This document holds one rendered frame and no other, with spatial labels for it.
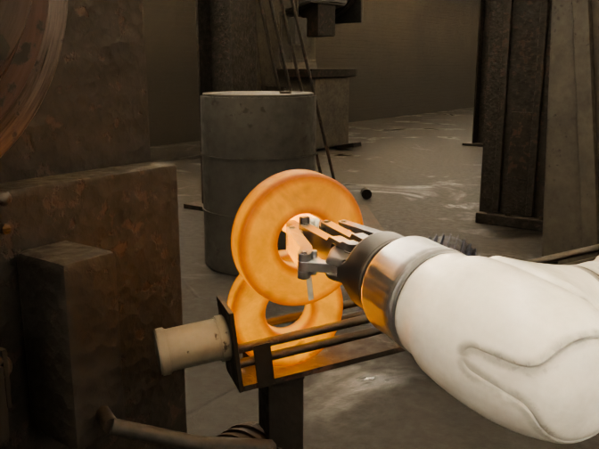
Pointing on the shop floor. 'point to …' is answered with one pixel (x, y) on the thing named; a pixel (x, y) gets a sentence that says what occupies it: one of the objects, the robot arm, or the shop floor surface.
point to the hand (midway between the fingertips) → (299, 224)
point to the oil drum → (249, 156)
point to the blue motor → (455, 244)
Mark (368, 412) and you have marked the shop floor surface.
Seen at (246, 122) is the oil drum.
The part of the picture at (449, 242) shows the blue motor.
